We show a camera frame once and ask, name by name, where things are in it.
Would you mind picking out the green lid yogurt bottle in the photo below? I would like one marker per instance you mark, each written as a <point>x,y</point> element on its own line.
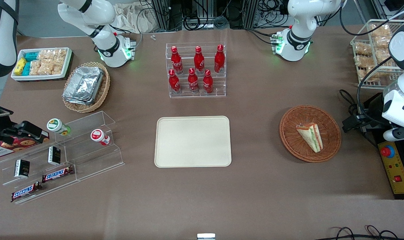
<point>57,126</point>

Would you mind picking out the stacked aluminium foil trays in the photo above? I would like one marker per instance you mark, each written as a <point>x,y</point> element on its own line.
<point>83,85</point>

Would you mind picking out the white crumpled cloth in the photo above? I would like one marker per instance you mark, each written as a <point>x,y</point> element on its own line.
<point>135,18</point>

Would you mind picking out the small black box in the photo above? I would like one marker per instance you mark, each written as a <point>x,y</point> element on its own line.
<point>22,168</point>
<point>54,155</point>

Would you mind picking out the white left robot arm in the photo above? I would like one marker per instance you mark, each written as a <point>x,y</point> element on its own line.
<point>295,43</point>

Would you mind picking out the red cookie box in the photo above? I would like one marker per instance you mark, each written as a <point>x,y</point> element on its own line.
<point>25,144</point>

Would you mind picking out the clear bag rice crackers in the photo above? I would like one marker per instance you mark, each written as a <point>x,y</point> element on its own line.
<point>38,67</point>
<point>60,58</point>
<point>45,55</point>

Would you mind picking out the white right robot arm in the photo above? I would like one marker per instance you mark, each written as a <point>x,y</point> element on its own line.
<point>108,50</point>

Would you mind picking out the oval light wicker basket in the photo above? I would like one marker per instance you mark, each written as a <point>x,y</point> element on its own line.
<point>103,91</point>

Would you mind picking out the clear bag fried snacks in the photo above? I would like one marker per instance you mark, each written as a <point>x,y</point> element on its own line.
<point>367,75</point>
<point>362,61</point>
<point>363,49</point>
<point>381,33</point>

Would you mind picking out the aluminium frame rack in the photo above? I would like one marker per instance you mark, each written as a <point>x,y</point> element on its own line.
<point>163,15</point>

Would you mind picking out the white rectangular snack tray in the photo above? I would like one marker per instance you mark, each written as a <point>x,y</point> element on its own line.
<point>15,77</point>

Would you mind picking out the Snickers chocolate bar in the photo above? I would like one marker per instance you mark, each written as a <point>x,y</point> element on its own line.
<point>24,191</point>
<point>57,174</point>

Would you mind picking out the round brown wicker basket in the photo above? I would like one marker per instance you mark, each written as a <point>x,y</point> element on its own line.
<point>298,146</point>

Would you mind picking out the beige plastic tray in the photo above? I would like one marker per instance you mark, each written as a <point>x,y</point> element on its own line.
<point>193,141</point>

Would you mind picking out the clear acrylic bottle rack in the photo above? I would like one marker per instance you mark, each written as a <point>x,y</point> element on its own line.
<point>218,85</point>

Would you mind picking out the clear acrylic stepped shelf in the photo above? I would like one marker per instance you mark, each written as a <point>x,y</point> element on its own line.
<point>88,156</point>

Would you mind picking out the red cola bottle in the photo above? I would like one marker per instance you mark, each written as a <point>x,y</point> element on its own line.
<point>207,82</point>
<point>199,61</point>
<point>193,82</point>
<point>174,82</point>
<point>176,61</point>
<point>219,60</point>

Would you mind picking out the yellow emergency stop box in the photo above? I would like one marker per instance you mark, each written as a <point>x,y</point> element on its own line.
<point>397,166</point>

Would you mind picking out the yellow snack packet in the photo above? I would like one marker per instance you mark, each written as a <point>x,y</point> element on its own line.
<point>20,66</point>

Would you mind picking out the teal snack packet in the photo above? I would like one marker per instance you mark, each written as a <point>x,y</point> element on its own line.
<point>26,68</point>
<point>31,56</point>

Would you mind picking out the triangular sandwich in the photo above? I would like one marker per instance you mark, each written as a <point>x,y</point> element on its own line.
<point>311,137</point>

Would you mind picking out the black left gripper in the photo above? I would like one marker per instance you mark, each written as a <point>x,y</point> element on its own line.
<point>374,108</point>

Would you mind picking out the red lid yogurt bottle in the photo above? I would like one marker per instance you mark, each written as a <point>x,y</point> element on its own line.
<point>99,136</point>

